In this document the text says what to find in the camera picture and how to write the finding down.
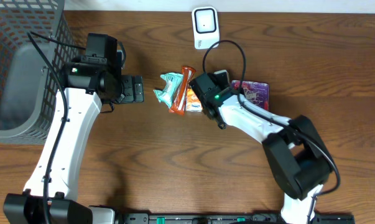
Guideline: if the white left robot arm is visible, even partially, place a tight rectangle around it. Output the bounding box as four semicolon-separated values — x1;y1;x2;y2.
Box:
3;33;144;223

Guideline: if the dark grey plastic basket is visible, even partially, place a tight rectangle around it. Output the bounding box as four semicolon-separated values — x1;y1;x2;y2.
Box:
0;0;80;144

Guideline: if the teal tissue packet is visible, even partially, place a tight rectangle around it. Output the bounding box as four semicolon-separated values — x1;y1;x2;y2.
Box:
153;72;183;109

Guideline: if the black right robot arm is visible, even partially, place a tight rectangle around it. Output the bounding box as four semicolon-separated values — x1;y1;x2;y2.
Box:
190;73;336;223

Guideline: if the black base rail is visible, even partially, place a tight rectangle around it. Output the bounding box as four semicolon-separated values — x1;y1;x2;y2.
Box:
118;213;356;224

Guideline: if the white barcode scanner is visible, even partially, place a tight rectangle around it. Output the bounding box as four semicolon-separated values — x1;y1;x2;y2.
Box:
192;6;220;50

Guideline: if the purple pink floral liner pack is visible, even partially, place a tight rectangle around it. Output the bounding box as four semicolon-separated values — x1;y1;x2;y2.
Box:
242;81;270;111

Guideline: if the orange tissue pack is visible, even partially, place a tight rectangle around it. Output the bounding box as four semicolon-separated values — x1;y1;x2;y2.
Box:
185;88;203;113

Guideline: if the orange-red snack bar wrapper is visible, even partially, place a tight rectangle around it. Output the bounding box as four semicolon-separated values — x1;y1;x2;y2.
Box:
169;65;196;115

